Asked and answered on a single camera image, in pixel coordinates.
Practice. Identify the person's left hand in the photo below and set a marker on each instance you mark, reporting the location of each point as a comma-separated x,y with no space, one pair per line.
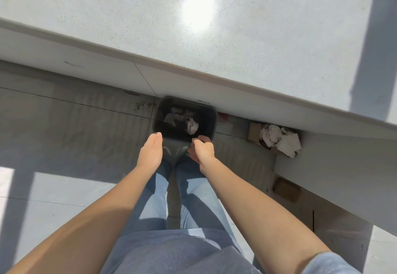
150,152

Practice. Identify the person's right hand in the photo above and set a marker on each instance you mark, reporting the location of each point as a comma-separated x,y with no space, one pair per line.
203,154

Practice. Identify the large tissue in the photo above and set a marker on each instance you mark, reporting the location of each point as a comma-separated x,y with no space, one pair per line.
173,117

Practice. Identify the person's left forearm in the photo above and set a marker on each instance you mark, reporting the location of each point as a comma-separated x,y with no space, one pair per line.
87,227

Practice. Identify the person's right forearm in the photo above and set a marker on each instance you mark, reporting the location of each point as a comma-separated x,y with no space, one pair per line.
263,218

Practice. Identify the person's light blue shirt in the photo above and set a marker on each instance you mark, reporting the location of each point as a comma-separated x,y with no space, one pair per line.
170,252

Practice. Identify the white countertop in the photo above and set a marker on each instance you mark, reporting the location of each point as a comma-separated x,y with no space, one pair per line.
124,19

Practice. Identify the person's light blue sleeve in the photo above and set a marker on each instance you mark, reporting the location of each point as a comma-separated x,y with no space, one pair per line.
328,264

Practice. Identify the black trash bin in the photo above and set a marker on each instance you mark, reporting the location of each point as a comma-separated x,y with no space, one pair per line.
161,112

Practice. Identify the brown cardboard box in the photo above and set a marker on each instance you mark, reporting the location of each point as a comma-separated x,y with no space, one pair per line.
254,132

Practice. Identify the brown block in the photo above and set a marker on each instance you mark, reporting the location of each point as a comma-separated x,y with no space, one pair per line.
287,190

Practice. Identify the thin black stick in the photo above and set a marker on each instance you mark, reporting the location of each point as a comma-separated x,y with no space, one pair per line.
313,221

